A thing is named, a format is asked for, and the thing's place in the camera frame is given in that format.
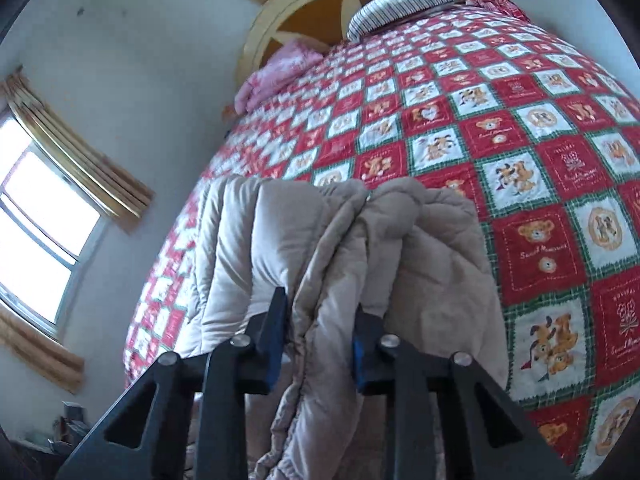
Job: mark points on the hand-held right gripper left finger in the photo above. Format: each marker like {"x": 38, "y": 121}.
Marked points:
{"x": 272, "y": 355}

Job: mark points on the side window with white frame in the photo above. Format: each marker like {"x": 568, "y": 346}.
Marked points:
{"x": 40, "y": 225}

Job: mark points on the beige quilted puffer jacket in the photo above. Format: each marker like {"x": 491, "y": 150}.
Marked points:
{"x": 350, "y": 270}

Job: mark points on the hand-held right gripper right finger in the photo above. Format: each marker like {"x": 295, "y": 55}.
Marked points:
{"x": 361, "y": 360}

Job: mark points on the cream wooden headboard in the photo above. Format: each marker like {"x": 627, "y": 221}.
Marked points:
{"x": 300, "y": 15}

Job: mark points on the pink floral folded blanket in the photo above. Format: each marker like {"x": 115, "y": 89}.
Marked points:
{"x": 277, "y": 72}

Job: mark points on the striped pillow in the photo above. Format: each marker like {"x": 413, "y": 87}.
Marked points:
{"x": 400, "y": 7}

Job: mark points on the dark cluttered items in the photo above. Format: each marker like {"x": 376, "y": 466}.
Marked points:
{"x": 60, "y": 430}

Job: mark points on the red patchwork bear bedspread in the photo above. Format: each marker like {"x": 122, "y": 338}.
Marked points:
{"x": 475, "y": 130}

